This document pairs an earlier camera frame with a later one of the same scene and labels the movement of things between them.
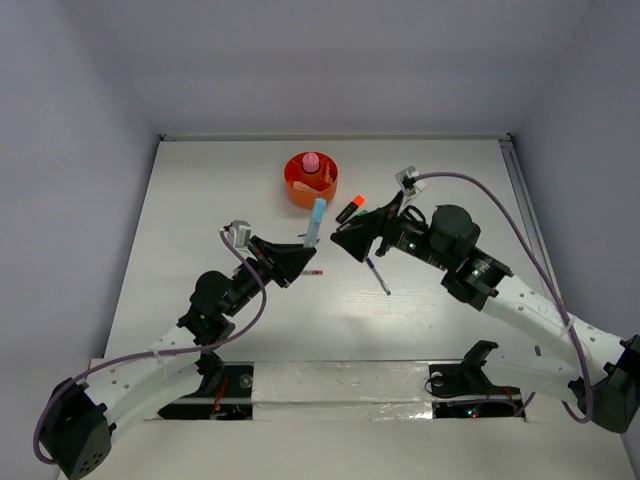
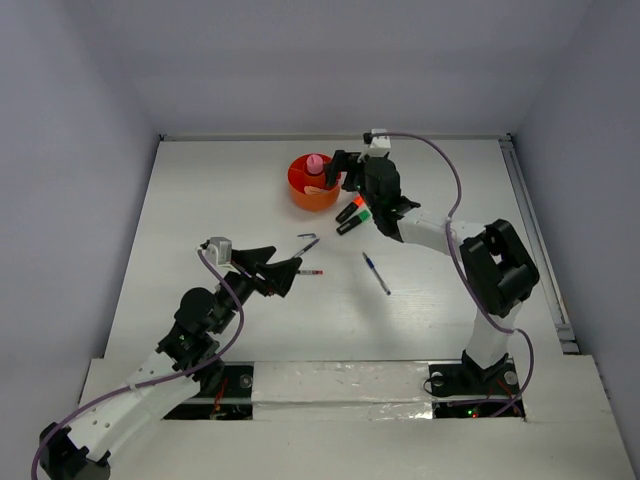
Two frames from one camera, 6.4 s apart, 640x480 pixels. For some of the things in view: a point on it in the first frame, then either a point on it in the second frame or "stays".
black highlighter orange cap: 359,200 stays
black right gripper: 358,240 to 348,160
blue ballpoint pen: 370,263 stays
